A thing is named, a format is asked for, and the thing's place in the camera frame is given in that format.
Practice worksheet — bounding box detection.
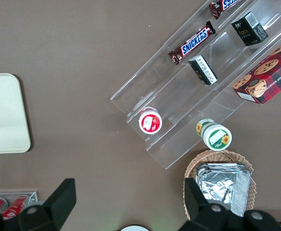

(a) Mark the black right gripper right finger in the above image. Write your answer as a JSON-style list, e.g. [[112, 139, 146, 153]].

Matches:
[[178, 178, 232, 231]]

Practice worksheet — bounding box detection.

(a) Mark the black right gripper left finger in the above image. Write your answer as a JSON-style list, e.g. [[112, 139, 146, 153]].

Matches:
[[18, 178, 77, 231]]

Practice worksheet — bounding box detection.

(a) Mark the aluminium foil tray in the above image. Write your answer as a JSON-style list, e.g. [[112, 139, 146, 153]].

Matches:
[[195, 163, 252, 218]]

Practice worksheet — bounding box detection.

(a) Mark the light tan wicker basket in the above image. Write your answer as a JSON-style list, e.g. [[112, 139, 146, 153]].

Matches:
[[184, 149, 258, 221]]

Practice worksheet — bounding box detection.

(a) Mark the beige rectangular tray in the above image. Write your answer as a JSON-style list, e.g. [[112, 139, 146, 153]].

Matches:
[[0, 73, 32, 154]]

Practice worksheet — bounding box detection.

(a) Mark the clear acrylic bottle rack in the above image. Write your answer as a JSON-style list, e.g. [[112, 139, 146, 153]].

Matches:
[[0, 191, 39, 218]]

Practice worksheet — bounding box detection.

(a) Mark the green lid yogurt cup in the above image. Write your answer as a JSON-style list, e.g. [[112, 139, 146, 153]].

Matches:
[[195, 117, 233, 152]]

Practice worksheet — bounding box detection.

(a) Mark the red lid yogurt cup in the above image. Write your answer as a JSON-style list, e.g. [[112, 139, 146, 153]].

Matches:
[[138, 106, 163, 135]]

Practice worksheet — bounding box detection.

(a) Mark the clear acrylic step shelf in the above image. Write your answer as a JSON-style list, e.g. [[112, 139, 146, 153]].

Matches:
[[110, 0, 281, 170]]

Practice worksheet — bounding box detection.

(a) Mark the small black carton box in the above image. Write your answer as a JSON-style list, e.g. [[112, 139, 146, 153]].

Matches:
[[188, 54, 218, 86], [231, 11, 269, 47]]

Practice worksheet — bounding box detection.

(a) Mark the red tartan cookie box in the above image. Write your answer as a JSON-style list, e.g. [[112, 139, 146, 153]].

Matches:
[[232, 34, 281, 105]]

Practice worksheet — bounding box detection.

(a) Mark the Snickers chocolate bar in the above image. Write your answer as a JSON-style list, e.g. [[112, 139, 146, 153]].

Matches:
[[209, 0, 242, 20], [168, 21, 216, 65]]

